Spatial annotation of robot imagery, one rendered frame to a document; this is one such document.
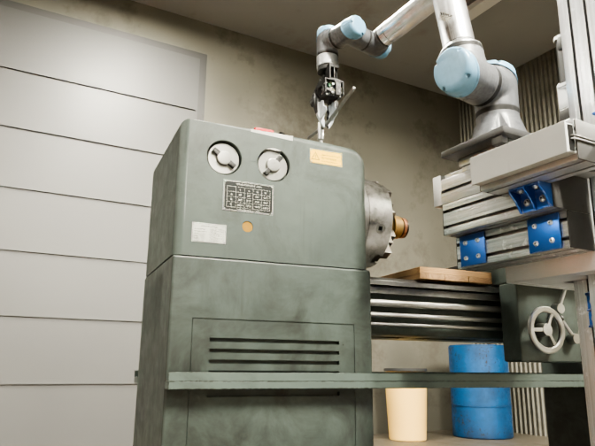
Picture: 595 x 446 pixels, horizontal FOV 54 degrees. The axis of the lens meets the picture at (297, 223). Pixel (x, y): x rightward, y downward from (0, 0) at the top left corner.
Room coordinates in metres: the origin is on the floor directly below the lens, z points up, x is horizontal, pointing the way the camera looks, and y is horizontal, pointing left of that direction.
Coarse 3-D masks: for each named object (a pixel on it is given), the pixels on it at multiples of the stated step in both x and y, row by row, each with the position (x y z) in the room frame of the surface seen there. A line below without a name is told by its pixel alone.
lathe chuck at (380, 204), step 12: (372, 192) 1.90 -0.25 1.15; (384, 192) 1.92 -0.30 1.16; (372, 204) 1.88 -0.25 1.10; (384, 204) 1.90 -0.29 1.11; (372, 216) 1.88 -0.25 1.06; (384, 216) 1.89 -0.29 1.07; (372, 228) 1.89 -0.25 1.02; (384, 228) 1.91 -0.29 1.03; (372, 240) 1.91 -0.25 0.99; (384, 240) 1.92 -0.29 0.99; (372, 252) 1.94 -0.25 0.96; (384, 252) 1.96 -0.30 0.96; (372, 264) 2.01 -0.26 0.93
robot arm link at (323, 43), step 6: (318, 30) 1.82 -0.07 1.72; (324, 30) 1.80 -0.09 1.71; (318, 36) 1.82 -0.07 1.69; (324, 36) 1.79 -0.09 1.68; (318, 42) 1.82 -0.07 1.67; (324, 42) 1.80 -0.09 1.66; (330, 42) 1.78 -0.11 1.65; (318, 48) 1.82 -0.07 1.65; (324, 48) 1.80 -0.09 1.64; (330, 48) 1.80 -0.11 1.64; (318, 54) 1.82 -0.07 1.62; (336, 54) 1.81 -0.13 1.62
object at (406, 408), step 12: (396, 396) 5.04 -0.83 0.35; (408, 396) 5.00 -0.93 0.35; (420, 396) 5.02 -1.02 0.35; (396, 408) 5.05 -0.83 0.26; (408, 408) 5.01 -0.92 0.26; (420, 408) 5.03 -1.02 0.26; (396, 420) 5.06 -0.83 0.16; (408, 420) 5.01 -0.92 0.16; (420, 420) 5.03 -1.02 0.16; (396, 432) 5.07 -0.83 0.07; (408, 432) 5.02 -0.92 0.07; (420, 432) 5.03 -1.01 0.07
